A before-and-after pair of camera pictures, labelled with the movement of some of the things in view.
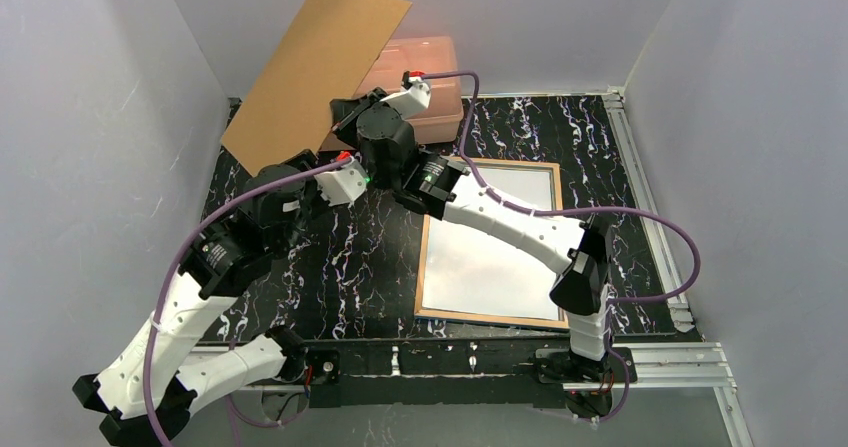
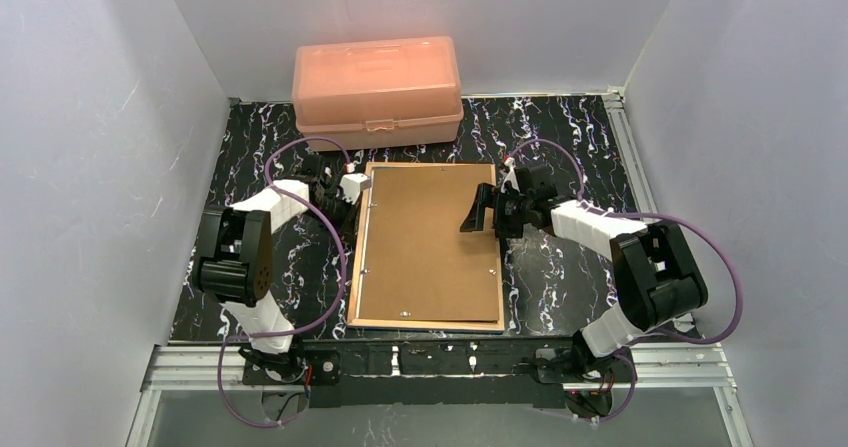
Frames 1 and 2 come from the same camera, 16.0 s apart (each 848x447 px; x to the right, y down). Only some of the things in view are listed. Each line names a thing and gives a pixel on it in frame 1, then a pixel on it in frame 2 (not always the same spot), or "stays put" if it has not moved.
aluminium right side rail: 620,115 stays put
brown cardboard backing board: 326,54 -> 417,262
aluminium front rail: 617,366 stays put
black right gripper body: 346,109 -> 498,211
